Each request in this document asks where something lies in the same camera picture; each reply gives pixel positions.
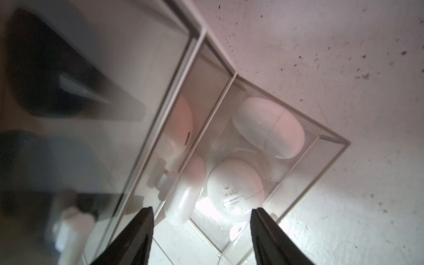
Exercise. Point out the clear plastic drawer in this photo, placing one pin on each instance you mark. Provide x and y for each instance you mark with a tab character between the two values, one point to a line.
209	239
86	116
174	177

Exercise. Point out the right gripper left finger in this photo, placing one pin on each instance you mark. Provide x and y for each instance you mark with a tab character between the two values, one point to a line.
133	245

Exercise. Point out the black earphone case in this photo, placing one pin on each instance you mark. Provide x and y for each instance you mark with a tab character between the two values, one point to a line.
47	76

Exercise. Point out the clear bottom plastic drawer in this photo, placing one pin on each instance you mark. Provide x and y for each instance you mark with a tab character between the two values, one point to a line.
209	239

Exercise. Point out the white drawer cabinet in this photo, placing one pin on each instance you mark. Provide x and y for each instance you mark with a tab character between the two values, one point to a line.
99	99

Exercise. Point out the pink earphone case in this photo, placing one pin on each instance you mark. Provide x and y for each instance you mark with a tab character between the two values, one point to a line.
178	130

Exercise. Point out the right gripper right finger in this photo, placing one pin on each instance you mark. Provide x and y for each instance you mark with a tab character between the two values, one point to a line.
271	245

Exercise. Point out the white oblong earphone case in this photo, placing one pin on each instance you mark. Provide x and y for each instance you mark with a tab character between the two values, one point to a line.
182	200

